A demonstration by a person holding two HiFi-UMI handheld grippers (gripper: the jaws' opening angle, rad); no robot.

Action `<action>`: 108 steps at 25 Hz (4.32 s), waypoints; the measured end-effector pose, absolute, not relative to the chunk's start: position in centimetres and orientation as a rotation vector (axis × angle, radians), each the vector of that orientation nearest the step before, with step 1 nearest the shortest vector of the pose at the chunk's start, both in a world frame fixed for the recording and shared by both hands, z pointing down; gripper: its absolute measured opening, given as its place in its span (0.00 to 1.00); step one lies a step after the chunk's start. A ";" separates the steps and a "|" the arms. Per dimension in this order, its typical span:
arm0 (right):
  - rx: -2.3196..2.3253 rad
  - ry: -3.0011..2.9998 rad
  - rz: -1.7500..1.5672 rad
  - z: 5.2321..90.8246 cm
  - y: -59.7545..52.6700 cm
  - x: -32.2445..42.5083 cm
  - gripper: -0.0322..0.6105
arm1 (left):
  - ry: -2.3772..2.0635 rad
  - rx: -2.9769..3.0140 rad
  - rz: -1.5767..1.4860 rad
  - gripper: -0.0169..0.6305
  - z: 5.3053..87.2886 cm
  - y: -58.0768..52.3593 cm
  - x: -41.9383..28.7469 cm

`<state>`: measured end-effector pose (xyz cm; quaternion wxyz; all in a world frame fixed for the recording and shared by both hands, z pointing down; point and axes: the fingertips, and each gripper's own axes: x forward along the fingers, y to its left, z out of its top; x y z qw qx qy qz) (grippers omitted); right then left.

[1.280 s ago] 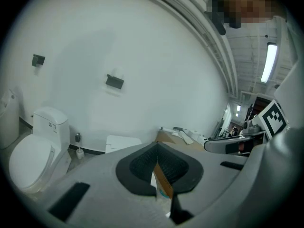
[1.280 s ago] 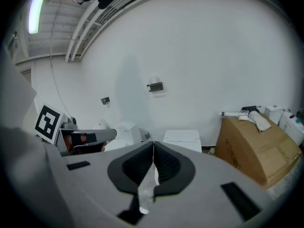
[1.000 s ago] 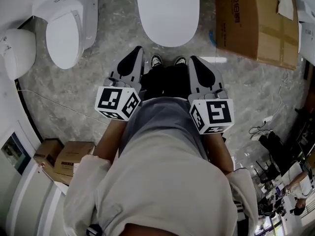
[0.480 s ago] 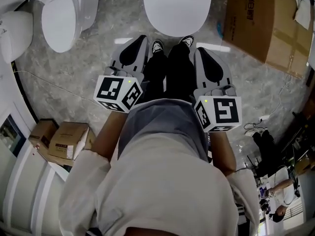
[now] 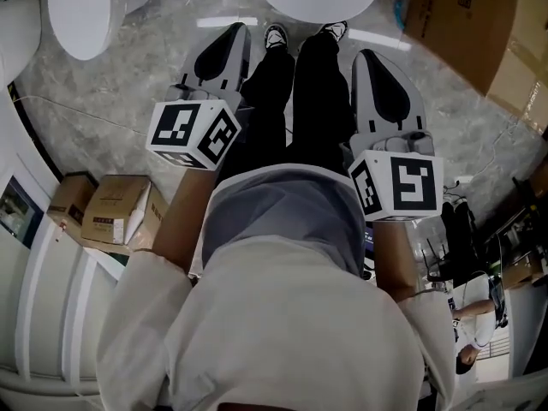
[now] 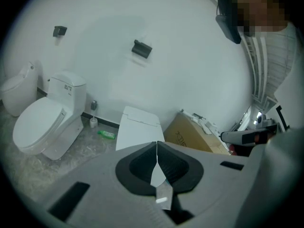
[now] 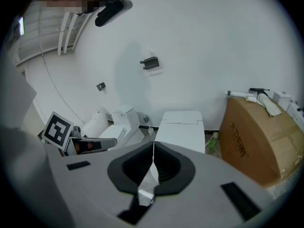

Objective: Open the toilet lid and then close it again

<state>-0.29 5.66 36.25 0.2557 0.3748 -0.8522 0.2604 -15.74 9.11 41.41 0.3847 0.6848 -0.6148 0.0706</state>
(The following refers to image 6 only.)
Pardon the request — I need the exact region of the person's head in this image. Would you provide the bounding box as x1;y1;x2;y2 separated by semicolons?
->
230;0;293;38

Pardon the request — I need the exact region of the toilet brush with white holder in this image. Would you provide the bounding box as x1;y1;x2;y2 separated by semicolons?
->
89;100;99;129

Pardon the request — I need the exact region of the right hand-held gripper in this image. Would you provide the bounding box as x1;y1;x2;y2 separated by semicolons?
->
220;103;292;147

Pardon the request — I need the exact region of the white sealant tube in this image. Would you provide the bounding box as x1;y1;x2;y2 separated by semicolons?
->
180;108;199;121

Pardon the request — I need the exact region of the small black wall holder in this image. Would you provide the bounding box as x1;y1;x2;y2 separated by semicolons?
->
52;26;68;38

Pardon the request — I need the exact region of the white toilet with tank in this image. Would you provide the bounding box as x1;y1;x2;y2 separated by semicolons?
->
12;71;87;161

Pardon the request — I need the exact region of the green plastic bottle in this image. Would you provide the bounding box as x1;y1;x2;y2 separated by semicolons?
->
96;130;117;141

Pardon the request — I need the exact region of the large cardboard box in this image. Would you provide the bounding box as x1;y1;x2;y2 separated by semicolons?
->
163;112;230;155

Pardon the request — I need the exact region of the black head-worn camera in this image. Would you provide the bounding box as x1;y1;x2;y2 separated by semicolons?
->
215;0;242;45

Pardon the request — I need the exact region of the white egg-shaped toilet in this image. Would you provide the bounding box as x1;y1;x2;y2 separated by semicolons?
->
0;60;39;117

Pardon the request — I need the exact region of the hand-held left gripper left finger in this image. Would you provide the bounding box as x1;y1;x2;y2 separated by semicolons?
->
45;141;167;228

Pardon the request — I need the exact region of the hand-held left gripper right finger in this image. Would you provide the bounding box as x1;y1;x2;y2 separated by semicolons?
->
157;140;249;228

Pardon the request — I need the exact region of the black wall shelf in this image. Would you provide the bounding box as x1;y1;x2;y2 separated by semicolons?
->
131;39;153;59

